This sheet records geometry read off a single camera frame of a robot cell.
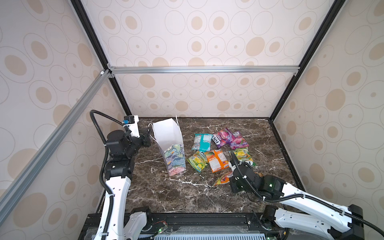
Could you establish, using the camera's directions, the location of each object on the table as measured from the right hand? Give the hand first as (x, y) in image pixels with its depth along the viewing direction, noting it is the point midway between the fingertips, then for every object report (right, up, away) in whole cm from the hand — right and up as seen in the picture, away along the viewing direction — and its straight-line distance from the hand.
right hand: (229, 179), depth 76 cm
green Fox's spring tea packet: (+13, +10, +21) cm, 26 cm away
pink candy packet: (+12, +18, +26) cm, 34 cm away
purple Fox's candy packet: (+1, +20, +27) cm, 33 cm away
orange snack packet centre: (-4, +7, +16) cm, 18 cm away
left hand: (-36, +27, -9) cm, 46 cm away
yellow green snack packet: (-16, +6, +16) cm, 23 cm away
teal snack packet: (-13, +17, +26) cm, 33 cm away
